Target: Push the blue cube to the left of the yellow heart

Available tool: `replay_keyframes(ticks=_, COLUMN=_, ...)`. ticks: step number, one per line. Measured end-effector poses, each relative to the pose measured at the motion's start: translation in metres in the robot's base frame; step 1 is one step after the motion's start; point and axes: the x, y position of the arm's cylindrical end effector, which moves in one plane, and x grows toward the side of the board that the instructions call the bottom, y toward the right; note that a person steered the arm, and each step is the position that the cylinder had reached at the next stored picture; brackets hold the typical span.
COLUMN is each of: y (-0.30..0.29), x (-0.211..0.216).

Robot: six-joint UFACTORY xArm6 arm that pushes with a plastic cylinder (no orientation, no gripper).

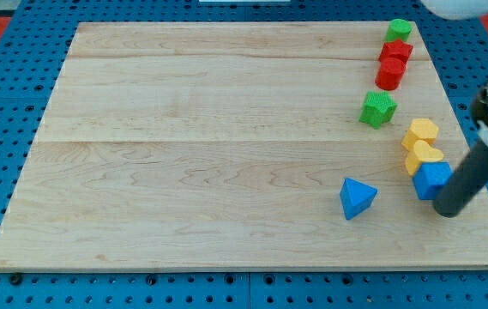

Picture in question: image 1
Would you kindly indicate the yellow hexagon block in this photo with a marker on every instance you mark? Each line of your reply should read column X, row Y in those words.
column 420, row 129

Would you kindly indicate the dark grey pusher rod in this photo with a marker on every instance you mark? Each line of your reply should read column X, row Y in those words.
column 465, row 182

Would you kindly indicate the blue triangle block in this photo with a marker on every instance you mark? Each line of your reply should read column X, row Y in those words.
column 356, row 197

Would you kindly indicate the blue cube block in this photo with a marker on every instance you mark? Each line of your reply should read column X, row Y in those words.
column 431, row 178

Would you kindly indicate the yellow heart block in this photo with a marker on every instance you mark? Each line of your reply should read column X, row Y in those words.
column 421, row 152

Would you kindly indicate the red star block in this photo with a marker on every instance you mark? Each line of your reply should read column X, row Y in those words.
column 398, row 49

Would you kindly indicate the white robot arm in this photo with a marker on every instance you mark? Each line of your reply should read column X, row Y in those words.
column 457, row 10

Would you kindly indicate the wooden board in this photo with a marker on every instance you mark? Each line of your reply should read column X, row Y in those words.
column 223, row 146

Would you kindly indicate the green cylinder block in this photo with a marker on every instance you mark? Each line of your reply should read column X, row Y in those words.
column 398, row 29

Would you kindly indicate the green star block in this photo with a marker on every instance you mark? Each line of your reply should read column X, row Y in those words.
column 378, row 108

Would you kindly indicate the red cylinder block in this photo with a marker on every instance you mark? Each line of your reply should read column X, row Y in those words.
column 390, row 74

